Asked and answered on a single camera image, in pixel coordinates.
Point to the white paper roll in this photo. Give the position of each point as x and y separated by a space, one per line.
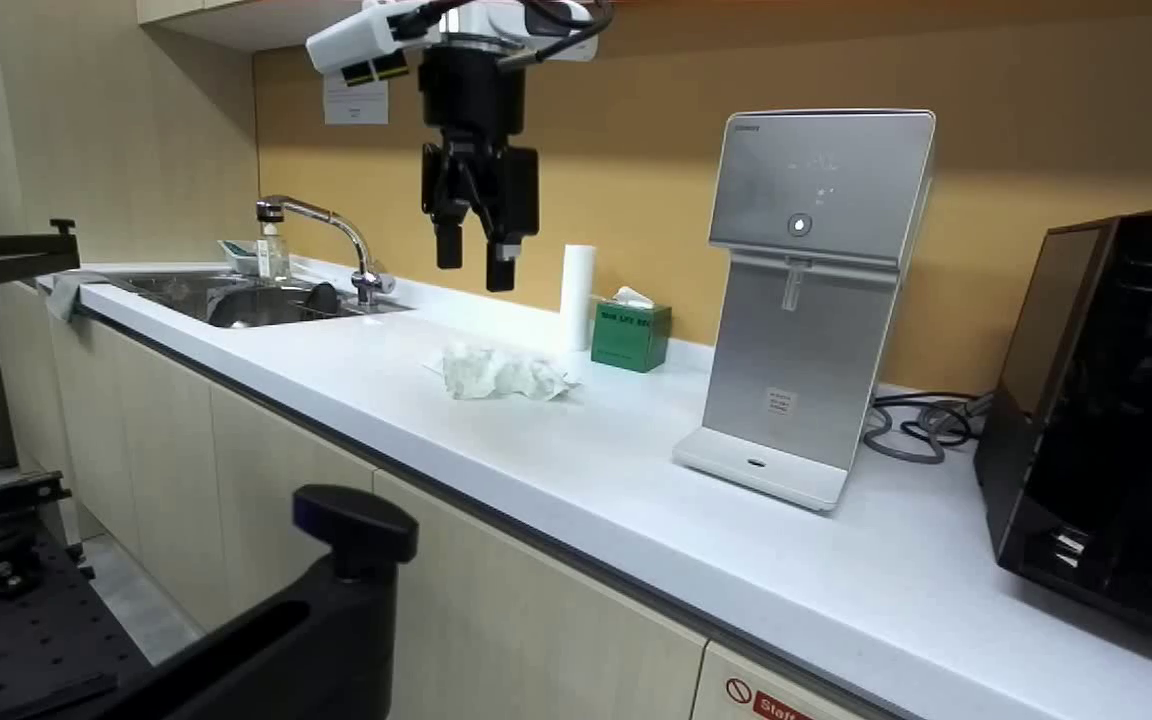
577 294

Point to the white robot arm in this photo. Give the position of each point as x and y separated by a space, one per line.
512 31

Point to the red warning sticker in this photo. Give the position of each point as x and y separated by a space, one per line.
759 703

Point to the clear soap bottle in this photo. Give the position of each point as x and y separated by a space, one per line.
269 253

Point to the black microwave oven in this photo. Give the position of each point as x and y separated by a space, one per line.
1067 451

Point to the white towel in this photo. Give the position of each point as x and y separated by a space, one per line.
500 375

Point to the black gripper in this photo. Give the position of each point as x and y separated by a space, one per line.
477 104

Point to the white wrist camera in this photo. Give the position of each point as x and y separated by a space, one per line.
366 45

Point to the chrome sink faucet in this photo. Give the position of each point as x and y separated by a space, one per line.
368 276

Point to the white wall outlet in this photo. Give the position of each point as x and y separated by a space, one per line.
354 104

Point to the stainless steel sink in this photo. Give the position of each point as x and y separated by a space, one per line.
238 302

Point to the silver water dispenser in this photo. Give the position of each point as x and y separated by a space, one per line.
819 215

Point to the green tissue box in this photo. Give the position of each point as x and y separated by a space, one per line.
628 335

